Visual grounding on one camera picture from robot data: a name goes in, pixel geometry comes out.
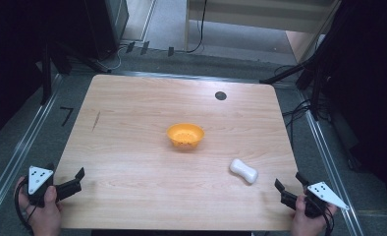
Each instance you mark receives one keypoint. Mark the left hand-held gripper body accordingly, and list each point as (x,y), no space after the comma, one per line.
(37,178)

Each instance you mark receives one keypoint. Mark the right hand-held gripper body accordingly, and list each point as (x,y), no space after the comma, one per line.
(324,193)

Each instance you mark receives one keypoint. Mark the person's right hand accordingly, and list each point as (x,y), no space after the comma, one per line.
(307,224)

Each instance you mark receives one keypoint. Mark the person's left hand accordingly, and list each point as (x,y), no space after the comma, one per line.
(45,218)

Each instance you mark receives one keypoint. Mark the white soap bar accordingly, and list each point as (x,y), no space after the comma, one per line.
(243,170)

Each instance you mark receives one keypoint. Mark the black tape corner mark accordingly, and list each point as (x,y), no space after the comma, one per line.
(67,115)

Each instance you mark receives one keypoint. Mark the black metal stand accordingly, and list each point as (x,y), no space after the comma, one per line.
(316,91)
(46,75)

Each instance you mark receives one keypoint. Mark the dark round table grommet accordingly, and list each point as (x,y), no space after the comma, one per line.
(220,95)

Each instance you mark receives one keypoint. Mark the dark curtain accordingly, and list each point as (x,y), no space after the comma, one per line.
(14,49)
(368,82)

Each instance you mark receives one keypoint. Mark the orange plastic bowl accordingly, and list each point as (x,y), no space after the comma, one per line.
(185,134)

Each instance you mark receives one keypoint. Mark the black tape strip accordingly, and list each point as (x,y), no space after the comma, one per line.
(144,47)
(130,47)

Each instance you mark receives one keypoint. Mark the black cabinet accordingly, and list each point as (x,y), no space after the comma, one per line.
(106,26)

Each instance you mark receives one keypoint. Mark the metal floor rail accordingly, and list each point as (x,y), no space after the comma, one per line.
(329,164)
(194,77)
(18,154)

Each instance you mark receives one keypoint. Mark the white furniture frame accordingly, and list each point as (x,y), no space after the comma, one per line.
(263,16)

